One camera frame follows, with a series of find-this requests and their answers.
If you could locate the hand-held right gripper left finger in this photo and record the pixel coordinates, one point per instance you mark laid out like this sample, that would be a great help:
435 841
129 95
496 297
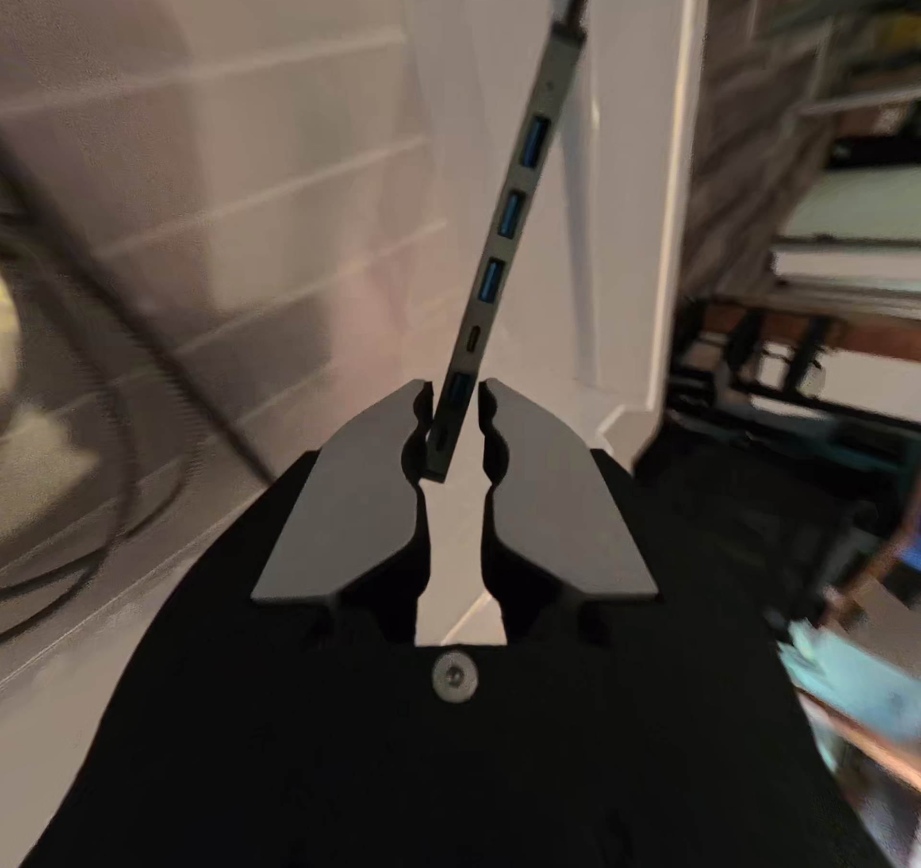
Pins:
345 515

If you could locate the clear plastic bin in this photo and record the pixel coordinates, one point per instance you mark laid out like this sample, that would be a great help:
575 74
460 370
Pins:
288 163

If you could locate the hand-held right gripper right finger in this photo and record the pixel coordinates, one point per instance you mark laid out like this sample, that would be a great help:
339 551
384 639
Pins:
568 515

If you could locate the grey usb hub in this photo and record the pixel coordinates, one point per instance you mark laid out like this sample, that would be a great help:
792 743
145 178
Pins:
504 220

